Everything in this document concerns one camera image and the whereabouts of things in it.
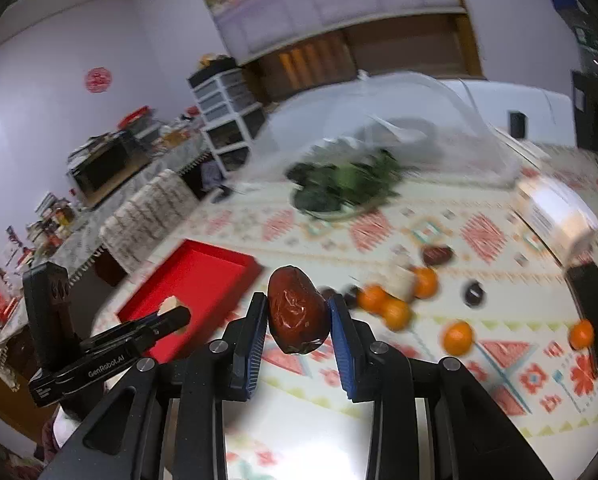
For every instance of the white plastic drawer cabinet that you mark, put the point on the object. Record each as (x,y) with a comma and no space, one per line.
(232,116)

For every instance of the patterned chair back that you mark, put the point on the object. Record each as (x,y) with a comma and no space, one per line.
(132,232)

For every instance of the dark purple plum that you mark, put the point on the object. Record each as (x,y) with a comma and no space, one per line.
(474,294)

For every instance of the white tissue box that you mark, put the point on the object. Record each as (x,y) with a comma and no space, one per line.
(558,215)

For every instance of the white mesh food cover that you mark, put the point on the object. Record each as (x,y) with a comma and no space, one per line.
(431,132)

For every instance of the water dispenser bottle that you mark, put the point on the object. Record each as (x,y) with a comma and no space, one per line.
(583,31)

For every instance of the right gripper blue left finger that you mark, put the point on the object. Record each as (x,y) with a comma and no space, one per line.
(224,370)

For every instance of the dark red jujube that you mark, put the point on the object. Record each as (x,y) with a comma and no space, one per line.
(436,255)

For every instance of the silver microwave oven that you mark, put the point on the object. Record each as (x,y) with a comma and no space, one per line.
(103,164)

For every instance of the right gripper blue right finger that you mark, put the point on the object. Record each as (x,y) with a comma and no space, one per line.
(371,370)

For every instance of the red paper wall ornament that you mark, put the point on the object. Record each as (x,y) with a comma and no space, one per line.
(98,80)

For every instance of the large orange tangerine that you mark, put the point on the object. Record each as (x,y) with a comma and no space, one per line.
(458,338)

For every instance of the red shallow tray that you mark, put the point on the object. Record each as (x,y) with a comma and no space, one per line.
(208,280)

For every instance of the red jujube date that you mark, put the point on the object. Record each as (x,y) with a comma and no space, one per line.
(299,317)

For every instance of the plate of spinach leaves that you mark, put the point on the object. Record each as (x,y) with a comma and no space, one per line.
(345,190)

